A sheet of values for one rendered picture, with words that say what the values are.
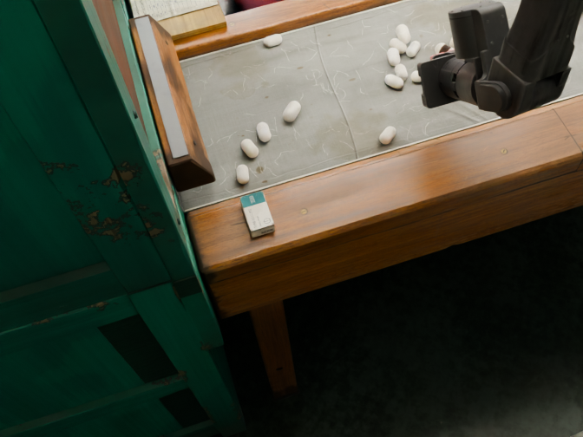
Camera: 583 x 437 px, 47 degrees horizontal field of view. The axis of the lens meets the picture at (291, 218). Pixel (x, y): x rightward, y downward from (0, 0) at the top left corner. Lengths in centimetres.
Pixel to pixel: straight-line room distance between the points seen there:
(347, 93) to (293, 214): 26
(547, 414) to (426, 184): 86
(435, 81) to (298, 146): 24
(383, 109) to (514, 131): 21
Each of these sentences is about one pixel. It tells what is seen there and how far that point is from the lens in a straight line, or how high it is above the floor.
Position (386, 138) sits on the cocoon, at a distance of 104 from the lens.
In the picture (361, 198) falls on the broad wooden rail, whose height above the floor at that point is 76.
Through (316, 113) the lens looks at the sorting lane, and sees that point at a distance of 109.
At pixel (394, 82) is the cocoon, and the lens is 112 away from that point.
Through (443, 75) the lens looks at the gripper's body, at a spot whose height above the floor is 89.
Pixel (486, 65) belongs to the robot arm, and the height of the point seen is 98.
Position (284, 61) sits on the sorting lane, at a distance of 117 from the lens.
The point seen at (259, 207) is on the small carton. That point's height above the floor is 78.
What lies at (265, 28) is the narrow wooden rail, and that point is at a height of 76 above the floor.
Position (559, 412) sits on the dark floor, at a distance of 172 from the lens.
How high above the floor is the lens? 159
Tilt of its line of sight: 60 degrees down
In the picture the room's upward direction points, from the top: 6 degrees counter-clockwise
